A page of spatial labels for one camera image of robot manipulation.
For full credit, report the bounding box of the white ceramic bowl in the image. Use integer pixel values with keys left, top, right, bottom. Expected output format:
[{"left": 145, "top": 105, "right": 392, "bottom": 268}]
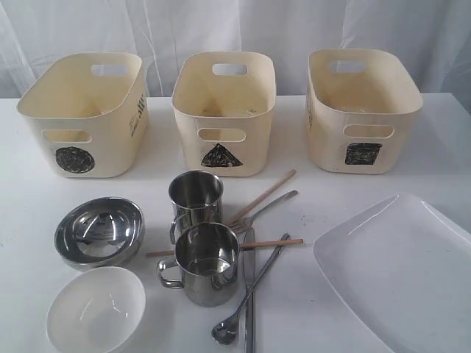
[{"left": 46, "top": 266, "right": 146, "bottom": 352}]

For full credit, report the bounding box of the white rectangular plate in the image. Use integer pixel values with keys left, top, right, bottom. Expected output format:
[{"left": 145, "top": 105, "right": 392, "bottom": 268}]
[{"left": 313, "top": 193, "right": 470, "bottom": 352}]

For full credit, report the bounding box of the stainless steel mug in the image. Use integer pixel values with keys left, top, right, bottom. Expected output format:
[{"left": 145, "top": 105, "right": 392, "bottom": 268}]
[
  {"left": 169, "top": 170, "right": 224, "bottom": 245},
  {"left": 157, "top": 222, "right": 241, "bottom": 307}
]

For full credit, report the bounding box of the stainless steel knife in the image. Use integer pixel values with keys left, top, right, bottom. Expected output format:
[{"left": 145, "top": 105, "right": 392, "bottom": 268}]
[{"left": 243, "top": 227, "right": 255, "bottom": 353}]

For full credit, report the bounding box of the cream bin with triangle mark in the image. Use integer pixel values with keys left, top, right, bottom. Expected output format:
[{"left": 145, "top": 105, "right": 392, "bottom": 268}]
[{"left": 171, "top": 51, "right": 276, "bottom": 177}]

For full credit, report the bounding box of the cream bin with circle mark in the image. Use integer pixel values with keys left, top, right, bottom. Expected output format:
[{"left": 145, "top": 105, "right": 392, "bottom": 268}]
[{"left": 17, "top": 52, "right": 148, "bottom": 178}]

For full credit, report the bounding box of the stainless steel bowl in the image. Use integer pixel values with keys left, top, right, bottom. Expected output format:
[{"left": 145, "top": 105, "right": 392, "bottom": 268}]
[{"left": 54, "top": 197, "right": 145, "bottom": 271}]

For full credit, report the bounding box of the long stainless steel spoon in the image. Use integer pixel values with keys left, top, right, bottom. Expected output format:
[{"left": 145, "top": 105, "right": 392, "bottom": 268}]
[{"left": 211, "top": 233, "right": 291, "bottom": 345}]

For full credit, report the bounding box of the lower wooden chopstick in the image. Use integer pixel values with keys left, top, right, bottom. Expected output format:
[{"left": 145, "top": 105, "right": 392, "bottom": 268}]
[{"left": 146, "top": 239, "right": 304, "bottom": 257}]

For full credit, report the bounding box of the cream bin with square mark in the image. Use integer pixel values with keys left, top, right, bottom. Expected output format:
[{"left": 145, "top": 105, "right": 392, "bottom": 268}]
[{"left": 306, "top": 49, "right": 423, "bottom": 174}]

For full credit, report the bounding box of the stainless steel fork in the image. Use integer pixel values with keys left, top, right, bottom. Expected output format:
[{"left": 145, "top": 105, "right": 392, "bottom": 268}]
[{"left": 227, "top": 190, "right": 299, "bottom": 235}]

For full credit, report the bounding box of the white curtain backdrop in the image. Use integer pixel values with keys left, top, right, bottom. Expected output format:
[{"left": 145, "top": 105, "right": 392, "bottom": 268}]
[{"left": 1, "top": 1, "right": 470, "bottom": 107}]

